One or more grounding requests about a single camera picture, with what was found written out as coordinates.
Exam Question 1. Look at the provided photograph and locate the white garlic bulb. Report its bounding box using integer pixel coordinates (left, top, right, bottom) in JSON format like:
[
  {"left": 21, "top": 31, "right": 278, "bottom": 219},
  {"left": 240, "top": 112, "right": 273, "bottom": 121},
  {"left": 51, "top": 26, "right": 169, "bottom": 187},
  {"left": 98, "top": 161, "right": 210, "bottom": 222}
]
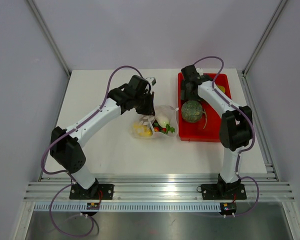
[{"left": 155, "top": 112, "right": 170, "bottom": 128}]

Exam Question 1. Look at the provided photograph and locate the yellow mango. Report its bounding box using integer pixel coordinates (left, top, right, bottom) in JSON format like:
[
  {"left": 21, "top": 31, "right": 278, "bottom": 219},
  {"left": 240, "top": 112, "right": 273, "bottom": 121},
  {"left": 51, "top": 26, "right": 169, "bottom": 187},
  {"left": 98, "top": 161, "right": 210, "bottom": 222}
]
[{"left": 131, "top": 122, "right": 153, "bottom": 138}]

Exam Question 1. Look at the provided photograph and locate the clear zip top bag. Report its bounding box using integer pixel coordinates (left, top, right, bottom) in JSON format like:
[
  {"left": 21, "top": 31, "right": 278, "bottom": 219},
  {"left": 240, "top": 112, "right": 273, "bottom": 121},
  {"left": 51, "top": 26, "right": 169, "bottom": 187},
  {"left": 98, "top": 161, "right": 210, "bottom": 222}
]
[{"left": 129, "top": 105, "right": 179, "bottom": 139}]

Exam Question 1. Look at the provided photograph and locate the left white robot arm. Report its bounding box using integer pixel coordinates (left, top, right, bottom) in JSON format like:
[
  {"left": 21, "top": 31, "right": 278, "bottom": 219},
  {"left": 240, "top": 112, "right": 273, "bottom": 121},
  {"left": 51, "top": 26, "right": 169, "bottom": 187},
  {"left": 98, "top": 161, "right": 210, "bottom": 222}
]
[{"left": 49, "top": 75, "right": 156, "bottom": 200}]

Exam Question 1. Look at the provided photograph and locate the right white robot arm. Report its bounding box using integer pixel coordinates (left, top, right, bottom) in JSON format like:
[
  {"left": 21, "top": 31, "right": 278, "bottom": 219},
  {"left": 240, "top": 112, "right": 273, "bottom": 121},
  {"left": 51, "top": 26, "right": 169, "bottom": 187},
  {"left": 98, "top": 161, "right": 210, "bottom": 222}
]
[{"left": 180, "top": 65, "right": 255, "bottom": 201}]

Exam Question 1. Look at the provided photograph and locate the green netted melon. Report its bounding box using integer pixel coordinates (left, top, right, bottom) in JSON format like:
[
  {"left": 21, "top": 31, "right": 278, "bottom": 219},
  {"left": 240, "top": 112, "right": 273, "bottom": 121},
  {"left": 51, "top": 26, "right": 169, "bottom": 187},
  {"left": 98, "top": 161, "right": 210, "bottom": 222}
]
[{"left": 181, "top": 100, "right": 203, "bottom": 124}]

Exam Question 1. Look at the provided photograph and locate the yellow star fruit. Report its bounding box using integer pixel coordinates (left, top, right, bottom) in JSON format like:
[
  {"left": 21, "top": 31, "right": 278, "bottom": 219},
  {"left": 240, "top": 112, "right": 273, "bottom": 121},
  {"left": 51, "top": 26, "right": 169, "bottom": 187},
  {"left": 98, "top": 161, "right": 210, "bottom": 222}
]
[{"left": 217, "top": 85, "right": 226, "bottom": 94}]

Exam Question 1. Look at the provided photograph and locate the red plastic tray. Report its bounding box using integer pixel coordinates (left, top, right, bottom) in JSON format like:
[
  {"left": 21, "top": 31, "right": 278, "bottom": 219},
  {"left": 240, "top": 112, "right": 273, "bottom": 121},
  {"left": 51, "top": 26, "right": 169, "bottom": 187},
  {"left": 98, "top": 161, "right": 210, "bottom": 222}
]
[{"left": 177, "top": 72, "right": 232, "bottom": 143}]

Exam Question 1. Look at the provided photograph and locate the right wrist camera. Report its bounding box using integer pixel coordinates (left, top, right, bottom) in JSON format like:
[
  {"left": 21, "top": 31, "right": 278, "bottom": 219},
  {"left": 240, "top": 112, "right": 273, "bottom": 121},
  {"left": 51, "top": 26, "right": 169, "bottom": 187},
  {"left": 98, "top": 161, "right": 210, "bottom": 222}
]
[{"left": 196, "top": 68, "right": 204, "bottom": 76}]

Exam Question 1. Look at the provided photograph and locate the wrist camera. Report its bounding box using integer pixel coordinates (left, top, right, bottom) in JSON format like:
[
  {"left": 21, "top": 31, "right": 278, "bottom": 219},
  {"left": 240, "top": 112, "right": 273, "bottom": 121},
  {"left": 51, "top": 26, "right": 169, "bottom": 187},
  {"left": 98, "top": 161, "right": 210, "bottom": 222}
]
[
  {"left": 146, "top": 77, "right": 157, "bottom": 87},
  {"left": 196, "top": 68, "right": 204, "bottom": 76}
]

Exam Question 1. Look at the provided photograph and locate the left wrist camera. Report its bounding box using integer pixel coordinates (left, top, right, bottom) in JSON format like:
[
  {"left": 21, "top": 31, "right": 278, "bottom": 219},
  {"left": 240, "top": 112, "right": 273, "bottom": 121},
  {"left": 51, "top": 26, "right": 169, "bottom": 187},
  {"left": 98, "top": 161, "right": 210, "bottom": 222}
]
[{"left": 146, "top": 77, "right": 157, "bottom": 87}]

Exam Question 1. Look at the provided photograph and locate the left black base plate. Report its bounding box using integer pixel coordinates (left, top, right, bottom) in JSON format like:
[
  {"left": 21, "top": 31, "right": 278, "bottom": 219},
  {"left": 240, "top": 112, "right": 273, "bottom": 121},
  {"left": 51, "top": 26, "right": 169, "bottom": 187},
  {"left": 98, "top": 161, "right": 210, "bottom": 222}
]
[{"left": 69, "top": 183, "right": 115, "bottom": 200}]

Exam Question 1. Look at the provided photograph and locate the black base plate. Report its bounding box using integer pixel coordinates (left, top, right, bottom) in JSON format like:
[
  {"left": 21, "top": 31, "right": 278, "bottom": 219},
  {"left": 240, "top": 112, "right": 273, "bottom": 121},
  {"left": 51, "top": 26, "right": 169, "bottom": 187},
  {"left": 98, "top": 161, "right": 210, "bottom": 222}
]
[
  {"left": 199, "top": 183, "right": 247, "bottom": 201},
  {"left": 69, "top": 183, "right": 115, "bottom": 200}
]

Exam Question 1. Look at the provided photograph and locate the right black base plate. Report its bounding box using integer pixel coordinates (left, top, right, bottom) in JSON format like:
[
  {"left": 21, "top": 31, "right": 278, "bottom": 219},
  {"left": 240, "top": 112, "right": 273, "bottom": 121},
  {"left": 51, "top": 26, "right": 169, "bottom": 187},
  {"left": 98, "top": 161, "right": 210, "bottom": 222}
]
[{"left": 199, "top": 183, "right": 247, "bottom": 201}]

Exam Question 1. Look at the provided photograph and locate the right aluminium frame post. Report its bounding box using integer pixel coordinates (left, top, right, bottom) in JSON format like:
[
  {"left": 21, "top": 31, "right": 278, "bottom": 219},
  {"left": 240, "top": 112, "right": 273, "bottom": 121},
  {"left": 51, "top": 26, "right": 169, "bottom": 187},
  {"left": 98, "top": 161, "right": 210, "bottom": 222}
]
[{"left": 241, "top": 0, "right": 289, "bottom": 77}]

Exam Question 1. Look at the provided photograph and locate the aluminium frame post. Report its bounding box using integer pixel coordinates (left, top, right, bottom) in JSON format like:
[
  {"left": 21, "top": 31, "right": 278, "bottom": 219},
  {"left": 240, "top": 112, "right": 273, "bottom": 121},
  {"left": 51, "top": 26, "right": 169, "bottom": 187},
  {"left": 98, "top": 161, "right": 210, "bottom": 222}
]
[
  {"left": 241, "top": 0, "right": 289, "bottom": 77},
  {"left": 25, "top": 0, "right": 72, "bottom": 79}
]

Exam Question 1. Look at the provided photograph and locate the aluminium rail beam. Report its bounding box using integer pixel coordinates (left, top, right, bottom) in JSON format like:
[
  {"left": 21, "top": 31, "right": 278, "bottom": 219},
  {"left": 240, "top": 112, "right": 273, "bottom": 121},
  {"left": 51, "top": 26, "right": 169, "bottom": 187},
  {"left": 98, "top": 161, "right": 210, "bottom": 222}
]
[{"left": 23, "top": 172, "right": 295, "bottom": 202}]

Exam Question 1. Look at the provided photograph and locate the left aluminium frame post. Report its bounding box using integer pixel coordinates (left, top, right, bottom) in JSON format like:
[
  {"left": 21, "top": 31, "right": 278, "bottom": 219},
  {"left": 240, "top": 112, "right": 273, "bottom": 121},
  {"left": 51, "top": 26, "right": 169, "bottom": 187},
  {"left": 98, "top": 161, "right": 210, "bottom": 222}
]
[{"left": 25, "top": 0, "right": 72, "bottom": 79}]

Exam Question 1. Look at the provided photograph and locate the white slotted cable duct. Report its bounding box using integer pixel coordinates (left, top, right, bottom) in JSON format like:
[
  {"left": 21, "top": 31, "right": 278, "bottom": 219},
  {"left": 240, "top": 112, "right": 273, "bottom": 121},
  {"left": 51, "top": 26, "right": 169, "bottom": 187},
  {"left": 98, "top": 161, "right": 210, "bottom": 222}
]
[{"left": 34, "top": 202, "right": 221, "bottom": 213}]

